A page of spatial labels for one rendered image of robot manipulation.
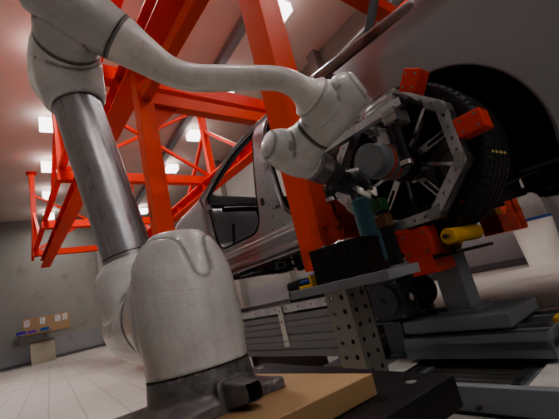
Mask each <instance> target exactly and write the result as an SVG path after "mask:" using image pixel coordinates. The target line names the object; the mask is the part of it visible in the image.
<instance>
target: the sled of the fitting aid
mask: <svg viewBox="0 0 559 419"><path fill-rule="evenodd" d="M403 345H404V348H405V351H406V354H407V357H408V359H421V360H436V359H559V308H554V309H544V310H536V311H534V312H533V313H531V314H530V315H529V316H527V317H526V318H524V319H523V320H522V321H521V322H520V323H518V324H517V325H515V326H514V327H513V328H494V329H480V330H467V331H454V332H441V333H416V334H413V335H411V336H409V337H407V338H405V339H403Z"/></svg>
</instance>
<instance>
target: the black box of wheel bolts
mask: <svg viewBox="0 0 559 419"><path fill-rule="evenodd" d="M309 256H310V259H311V263H312V266H313V270H314V276H315V278H316V282H317V285H321V284H325V283H332V282H335V281H339V280H342V279H349V278H352V277H356V276H359V275H364V274H370V273H373V272H377V271H380V270H384V269H387V264H386V262H385V259H384V256H383V251H382V249H381V245H380V243H379V240H378V235H364V236H357V237H354V238H347V239H342V240H340V239H338V240H337V242H335V243H334V244H331V245H329V246H325V245H324V246H322V248H321V249H316V250H313V251H310V252H309Z"/></svg>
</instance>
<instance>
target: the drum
mask: <svg viewBox="0 0 559 419"><path fill-rule="evenodd" d="M399 162H400V161H399V158H398V154H397V151H396V149H395V145H388V144H384V143H368V144H365V145H362V146H361V147H360V148H359V149H358V151H357V153H356V155H355V158H354V165H358V166H359V169H360V170H361V171H363V172H364V173H365V174H366V175H367V176H368V177H370V179H372V180H399V179H401V178H402V177H404V176H405V175H406V174H407V173H408V172H409V171H410V168H411V166H409V167H405V168H400V165H399Z"/></svg>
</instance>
